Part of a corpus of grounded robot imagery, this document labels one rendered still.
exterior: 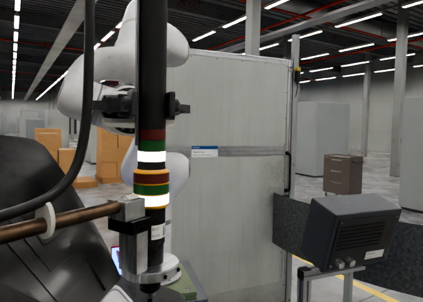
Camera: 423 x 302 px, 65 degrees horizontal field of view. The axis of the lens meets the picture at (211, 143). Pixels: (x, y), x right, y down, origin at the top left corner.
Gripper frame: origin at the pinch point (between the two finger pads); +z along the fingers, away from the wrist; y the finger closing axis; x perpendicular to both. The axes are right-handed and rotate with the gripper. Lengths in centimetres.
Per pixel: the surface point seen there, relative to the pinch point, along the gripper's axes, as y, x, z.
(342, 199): -67, -23, -37
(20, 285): 13.0, -17.4, 6.1
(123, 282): 0.2, -31.1, -20.7
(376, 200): -78, -24, -34
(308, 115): -641, 45, -762
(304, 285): -52, -47, -35
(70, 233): 8.9, -14.5, 1.0
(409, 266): -163, -77, -83
